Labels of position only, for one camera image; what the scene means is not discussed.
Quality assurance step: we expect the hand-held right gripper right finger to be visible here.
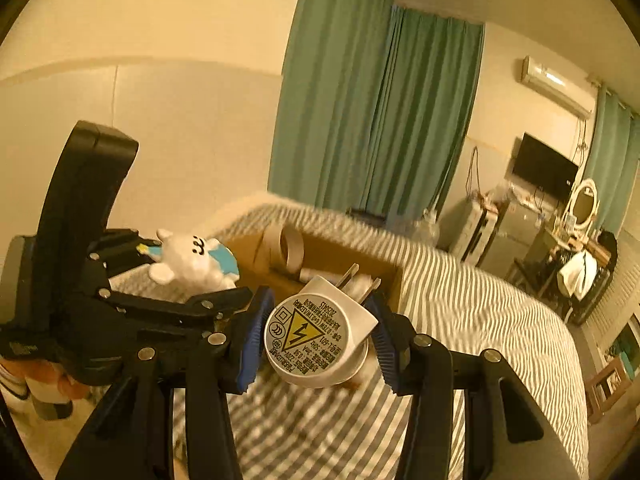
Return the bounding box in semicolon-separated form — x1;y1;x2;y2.
364;291;576;480

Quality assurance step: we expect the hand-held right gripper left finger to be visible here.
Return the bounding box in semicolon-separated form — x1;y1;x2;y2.
55;287;276;480

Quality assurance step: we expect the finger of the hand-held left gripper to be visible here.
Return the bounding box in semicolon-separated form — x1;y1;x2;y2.
100;286;252;333
89;228;163;278

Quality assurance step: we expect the white bear figurine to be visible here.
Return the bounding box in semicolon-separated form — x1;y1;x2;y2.
148;229;240;297

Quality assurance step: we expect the white plug-in night light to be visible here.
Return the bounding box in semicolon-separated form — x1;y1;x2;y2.
264;263;381;390

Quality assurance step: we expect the tape roll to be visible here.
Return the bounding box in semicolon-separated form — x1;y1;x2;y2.
255;222;304;273

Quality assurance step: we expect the brown cardboard box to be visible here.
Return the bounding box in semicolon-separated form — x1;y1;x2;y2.
220;222;403;391

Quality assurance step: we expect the person's left forearm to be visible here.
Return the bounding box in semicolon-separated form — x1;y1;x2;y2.
0;360;32;415

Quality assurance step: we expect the person's left hand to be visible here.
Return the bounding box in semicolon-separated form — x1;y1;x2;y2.
25;360;87;420

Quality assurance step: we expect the large clear water bottle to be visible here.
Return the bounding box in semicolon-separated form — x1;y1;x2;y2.
412;207;441;246

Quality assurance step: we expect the white suitcase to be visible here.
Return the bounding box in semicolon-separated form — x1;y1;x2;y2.
448;195;501;263

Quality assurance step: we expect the dark chair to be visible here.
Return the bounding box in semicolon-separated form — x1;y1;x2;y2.
515;250;601;311

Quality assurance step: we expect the grey small fridge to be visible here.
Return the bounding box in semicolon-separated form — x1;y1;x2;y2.
487;195;548;278

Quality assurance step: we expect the wooden dressing table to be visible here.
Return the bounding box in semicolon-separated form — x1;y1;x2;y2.
537;222;608;261

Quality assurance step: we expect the white towel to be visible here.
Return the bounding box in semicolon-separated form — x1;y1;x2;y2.
557;250;598;297

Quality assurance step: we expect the dark suitcase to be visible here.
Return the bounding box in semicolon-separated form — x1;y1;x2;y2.
570;265;613;326

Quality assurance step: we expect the small wooden stool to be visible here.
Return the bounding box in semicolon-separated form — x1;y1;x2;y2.
585;360;632;423

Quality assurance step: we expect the green curtain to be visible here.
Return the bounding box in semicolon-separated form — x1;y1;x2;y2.
582;82;640;221
360;5;486;226
267;0;396;213

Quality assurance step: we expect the black bag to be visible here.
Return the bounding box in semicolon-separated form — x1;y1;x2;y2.
595;230;619;266

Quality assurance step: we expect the oval white vanity mirror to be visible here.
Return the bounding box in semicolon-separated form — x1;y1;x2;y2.
562;178;599;233

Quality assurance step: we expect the white louvred wardrobe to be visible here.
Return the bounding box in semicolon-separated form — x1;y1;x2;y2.
590;232;640;381

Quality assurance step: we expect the white air conditioner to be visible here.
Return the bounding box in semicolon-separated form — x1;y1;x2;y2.
520;56;596;120

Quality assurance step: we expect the black wall television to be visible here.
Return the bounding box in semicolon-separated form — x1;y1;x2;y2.
512;132;581;200

